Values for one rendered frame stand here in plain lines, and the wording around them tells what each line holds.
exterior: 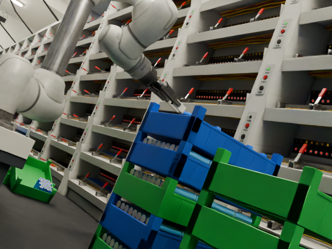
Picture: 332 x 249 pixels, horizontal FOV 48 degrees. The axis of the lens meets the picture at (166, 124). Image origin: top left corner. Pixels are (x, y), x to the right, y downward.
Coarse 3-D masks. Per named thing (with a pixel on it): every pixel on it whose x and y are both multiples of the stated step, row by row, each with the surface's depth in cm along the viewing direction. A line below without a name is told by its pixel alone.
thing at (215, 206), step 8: (136, 176) 85; (144, 176) 83; (152, 176) 81; (160, 184) 78; (176, 192) 76; (184, 192) 77; (192, 200) 78; (216, 208) 82; (224, 208) 84; (232, 216) 85; (240, 216) 87; (248, 216) 89
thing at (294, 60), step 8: (288, 48) 133; (328, 48) 140; (288, 56) 134; (296, 56) 134; (304, 56) 134; (312, 56) 131; (320, 56) 120; (328, 56) 118; (288, 64) 130; (296, 64) 127; (304, 64) 125; (312, 64) 122; (320, 64) 120; (328, 64) 117; (312, 72) 135
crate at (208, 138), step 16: (160, 112) 87; (192, 112) 77; (144, 128) 89; (160, 128) 84; (176, 128) 79; (192, 128) 75; (208, 128) 78; (176, 144) 87; (192, 144) 76; (208, 144) 78; (224, 144) 81; (240, 144) 83; (240, 160) 84; (256, 160) 87; (272, 160) 92
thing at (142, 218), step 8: (120, 208) 85; (128, 208) 83; (136, 208) 84; (136, 216) 79; (144, 216) 77; (168, 224) 78; (176, 224) 86; (168, 232) 75; (176, 232) 76; (184, 232) 78
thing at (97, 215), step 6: (72, 192) 234; (72, 198) 231; (78, 198) 224; (84, 198) 223; (78, 204) 221; (84, 204) 214; (90, 204) 209; (90, 210) 206; (96, 210) 201; (102, 210) 201; (96, 216) 198
